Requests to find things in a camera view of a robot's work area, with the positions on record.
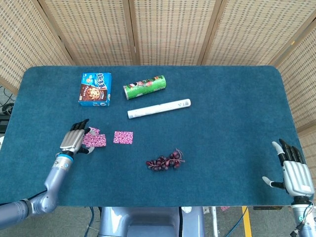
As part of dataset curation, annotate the green chips can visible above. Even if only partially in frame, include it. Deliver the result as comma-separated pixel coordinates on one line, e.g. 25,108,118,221
122,75,167,101

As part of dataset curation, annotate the blue felt table mat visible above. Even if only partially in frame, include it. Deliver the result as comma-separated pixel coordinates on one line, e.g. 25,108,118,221
0,65,301,207

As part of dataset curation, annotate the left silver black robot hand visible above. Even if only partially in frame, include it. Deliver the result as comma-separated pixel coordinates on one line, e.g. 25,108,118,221
60,118,96,155

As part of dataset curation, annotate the blue cookie box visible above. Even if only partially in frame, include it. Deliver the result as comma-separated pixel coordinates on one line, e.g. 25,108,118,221
78,72,113,107

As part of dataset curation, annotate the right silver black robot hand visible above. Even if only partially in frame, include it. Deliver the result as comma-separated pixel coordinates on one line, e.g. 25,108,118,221
262,138,316,198

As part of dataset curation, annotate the white wrap roll tube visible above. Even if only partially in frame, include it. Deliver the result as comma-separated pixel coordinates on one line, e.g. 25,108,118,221
127,98,192,119

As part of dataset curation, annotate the black cable bundle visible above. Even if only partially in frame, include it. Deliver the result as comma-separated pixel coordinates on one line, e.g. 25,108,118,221
0,85,16,116

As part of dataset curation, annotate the blue cable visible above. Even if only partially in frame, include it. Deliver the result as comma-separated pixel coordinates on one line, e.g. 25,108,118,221
86,206,96,237
226,209,248,237

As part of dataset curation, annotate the pink patterned square packet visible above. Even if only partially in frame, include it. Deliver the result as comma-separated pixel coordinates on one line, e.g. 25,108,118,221
113,130,134,145

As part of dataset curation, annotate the black equipment box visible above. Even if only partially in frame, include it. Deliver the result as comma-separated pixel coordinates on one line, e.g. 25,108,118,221
0,114,11,133

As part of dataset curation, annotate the grey blue robot torso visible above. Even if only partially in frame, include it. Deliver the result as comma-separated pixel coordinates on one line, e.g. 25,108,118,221
98,206,205,237

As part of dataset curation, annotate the woven bamboo screen panel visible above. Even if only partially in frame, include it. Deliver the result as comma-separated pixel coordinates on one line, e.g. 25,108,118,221
270,18,316,171
202,0,316,66
0,0,76,96
128,0,224,66
38,0,140,66

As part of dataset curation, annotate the dark red grape bunch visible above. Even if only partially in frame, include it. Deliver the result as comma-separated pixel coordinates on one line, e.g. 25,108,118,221
145,148,186,172

